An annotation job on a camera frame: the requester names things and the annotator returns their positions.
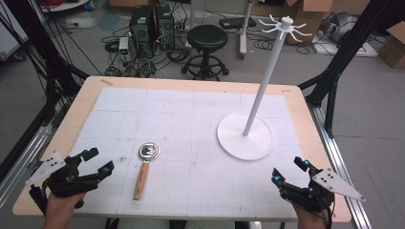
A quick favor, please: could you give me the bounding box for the black computer tower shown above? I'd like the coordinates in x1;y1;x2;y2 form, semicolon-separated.
154;3;177;52
128;5;156;58

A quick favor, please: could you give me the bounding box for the person's left hand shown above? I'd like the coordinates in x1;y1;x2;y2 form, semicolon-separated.
42;190;88;229

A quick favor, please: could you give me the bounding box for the person's right hand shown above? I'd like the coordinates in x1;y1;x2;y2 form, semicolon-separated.
292;203;329;229

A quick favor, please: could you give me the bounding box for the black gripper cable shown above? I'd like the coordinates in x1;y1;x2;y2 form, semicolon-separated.
318;190;336;229

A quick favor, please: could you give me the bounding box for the open cardboard box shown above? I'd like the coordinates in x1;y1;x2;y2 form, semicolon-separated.
285;0;334;46

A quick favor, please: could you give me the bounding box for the white grid mat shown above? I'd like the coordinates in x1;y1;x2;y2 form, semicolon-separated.
68;86;308;221

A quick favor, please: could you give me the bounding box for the black round stool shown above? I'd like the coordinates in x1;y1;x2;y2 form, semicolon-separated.
181;24;230;82

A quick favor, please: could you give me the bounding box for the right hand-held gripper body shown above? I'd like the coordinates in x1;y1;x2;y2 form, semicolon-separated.
280;167;367;214

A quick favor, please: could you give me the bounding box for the tangle of floor cables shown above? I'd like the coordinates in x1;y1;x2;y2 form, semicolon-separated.
100;18;192;79

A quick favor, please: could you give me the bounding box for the white round table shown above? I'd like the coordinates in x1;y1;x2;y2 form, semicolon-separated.
39;0;92;13

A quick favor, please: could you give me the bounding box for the wooden-handled metal ladle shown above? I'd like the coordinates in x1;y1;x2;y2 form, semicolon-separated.
133;141;160;201

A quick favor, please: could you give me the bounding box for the small grey power box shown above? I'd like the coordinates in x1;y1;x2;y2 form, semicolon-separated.
117;36;131;63

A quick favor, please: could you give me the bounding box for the black metal frame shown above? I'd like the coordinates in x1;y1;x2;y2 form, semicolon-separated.
297;0;405;139
0;0;92;135

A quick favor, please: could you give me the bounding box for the aluminium rail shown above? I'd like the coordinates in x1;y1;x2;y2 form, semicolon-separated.
308;104;373;229
0;124;54;209

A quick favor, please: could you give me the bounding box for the white stand post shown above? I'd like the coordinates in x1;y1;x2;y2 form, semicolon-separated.
238;0;254;61

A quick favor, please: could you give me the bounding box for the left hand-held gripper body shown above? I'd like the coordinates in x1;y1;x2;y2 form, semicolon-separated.
25;150;100;198

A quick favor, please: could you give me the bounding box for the white hook rack stand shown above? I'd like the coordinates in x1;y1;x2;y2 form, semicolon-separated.
217;13;313;162

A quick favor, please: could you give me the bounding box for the grey helmet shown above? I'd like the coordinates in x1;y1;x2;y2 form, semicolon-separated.
324;11;359;44

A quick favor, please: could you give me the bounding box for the closed cardboard box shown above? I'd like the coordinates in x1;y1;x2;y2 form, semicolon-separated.
377;21;405;70

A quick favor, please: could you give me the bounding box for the flat black device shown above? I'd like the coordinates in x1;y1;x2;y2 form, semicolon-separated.
219;15;258;31

